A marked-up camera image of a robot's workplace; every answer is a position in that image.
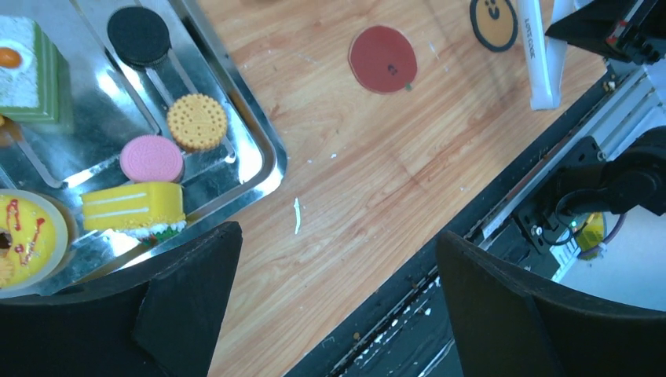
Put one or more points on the yellow glazed donut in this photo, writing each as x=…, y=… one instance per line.
x=34, y=239

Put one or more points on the pink sandwich cookie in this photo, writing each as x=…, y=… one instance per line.
x=152, y=158

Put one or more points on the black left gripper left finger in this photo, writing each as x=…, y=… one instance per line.
x=161, y=317

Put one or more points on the green layered cake slice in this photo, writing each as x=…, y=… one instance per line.
x=31, y=70

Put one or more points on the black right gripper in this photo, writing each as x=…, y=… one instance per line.
x=627, y=31

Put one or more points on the yellow cake slice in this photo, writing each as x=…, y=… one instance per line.
x=140, y=210

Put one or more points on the black sandwich cookie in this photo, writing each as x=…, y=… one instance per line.
x=139, y=36

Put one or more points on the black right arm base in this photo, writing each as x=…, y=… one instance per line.
x=586, y=182

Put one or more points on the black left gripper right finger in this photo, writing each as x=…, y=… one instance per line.
x=507, y=321

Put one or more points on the white and metal tongs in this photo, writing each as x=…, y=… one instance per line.
x=545, y=57

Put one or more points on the stainless steel tray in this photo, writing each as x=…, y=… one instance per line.
x=106, y=103

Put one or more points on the yellow round biscuit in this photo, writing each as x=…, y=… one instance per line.
x=197, y=122

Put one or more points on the red apple coaster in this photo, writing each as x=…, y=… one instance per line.
x=383, y=60

